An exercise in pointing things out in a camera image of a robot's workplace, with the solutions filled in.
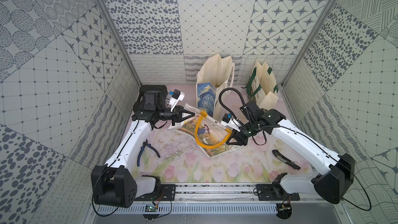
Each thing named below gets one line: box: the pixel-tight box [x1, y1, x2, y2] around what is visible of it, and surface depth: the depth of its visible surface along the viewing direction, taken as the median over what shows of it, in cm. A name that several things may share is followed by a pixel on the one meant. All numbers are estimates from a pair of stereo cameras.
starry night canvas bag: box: [195, 52, 235, 120], surface depth 99 cm
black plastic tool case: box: [131, 84, 168, 123], surface depth 62 cm
